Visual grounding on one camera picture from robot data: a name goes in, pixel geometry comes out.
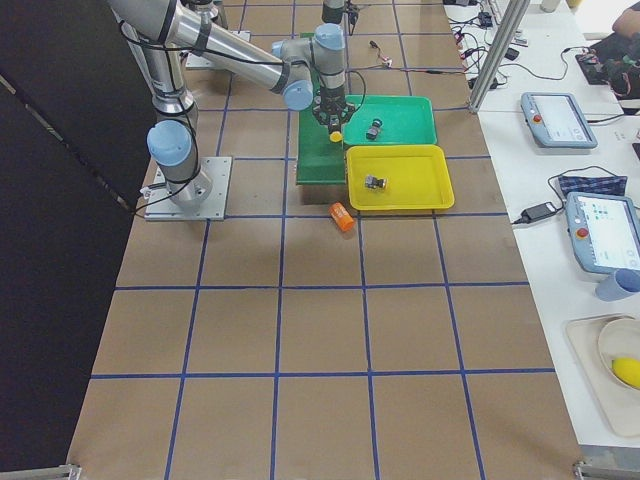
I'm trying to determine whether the black power adapter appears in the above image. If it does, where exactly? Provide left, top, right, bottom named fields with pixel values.
left=517, top=202, right=557, bottom=224

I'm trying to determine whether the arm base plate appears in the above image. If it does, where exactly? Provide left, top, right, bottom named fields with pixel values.
left=143, top=156, right=233, bottom=221
left=185, top=30, right=251, bottom=70

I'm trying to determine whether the orange cylinder printed 4680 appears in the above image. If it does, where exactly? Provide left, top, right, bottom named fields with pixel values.
left=329, top=202, right=355, bottom=232

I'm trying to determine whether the near teach pendant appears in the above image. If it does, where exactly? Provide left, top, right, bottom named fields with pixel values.
left=565, top=192, right=639, bottom=274

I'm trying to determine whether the beige plate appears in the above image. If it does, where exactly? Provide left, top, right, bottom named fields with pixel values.
left=597, top=318, right=639, bottom=390

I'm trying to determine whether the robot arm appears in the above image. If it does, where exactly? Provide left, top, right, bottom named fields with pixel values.
left=109, top=1, right=356, bottom=221
left=181, top=0, right=359, bottom=35

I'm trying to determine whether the far teach pendant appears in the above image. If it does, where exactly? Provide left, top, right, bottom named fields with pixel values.
left=520, top=92, right=598, bottom=150

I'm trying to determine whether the yellow lemon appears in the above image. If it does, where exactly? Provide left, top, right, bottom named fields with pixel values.
left=611, top=357, right=640, bottom=388

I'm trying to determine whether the green plastic tray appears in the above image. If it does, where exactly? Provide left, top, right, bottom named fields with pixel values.
left=343, top=94, right=438, bottom=146

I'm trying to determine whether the red black power wire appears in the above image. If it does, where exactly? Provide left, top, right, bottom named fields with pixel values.
left=369, top=40, right=471, bottom=77

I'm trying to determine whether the yellow plastic tray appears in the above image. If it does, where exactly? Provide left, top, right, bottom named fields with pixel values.
left=346, top=145, right=455, bottom=211

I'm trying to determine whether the green push button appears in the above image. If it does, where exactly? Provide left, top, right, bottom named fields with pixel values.
left=365, top=118, right=383, bottom=141

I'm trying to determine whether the aluminium frame post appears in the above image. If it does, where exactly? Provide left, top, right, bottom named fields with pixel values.
left=468, top=0, right=530, bottom=114

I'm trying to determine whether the green conveyor belt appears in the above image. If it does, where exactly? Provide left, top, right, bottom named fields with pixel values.
left=294, top=31, right=348, bottom=187

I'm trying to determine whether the teach pendant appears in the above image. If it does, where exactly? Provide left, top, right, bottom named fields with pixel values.
left=520, top=92, right=598, bottom=150
left=565, top=192, right=639, bottom=274

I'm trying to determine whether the blue cup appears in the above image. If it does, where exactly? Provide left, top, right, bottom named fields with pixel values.
left=595, top=269, right=640, bottom=302

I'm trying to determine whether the beige tray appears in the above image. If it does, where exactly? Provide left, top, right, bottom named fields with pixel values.
left=565, top=314, right=639, bottom=439

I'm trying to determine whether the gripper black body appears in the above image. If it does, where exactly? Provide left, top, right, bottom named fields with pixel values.
left=312, top=89, right=356, bottom=131

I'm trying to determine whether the blue patterned cloth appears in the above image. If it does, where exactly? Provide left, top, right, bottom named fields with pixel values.
left=558, top=175, right=628, bottom=196

